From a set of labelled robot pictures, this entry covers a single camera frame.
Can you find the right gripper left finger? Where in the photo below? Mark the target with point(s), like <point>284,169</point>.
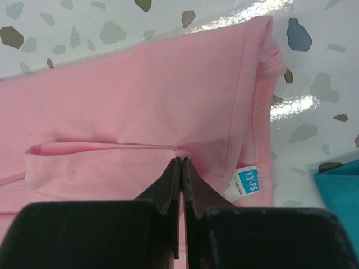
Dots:
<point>139,233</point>

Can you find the pink t shirt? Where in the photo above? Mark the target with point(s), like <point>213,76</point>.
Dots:
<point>106,129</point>

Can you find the teal folded t shirt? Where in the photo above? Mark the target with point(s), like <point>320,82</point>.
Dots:
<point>337,184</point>

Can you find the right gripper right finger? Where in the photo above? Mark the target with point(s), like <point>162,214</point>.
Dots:
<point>221,235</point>

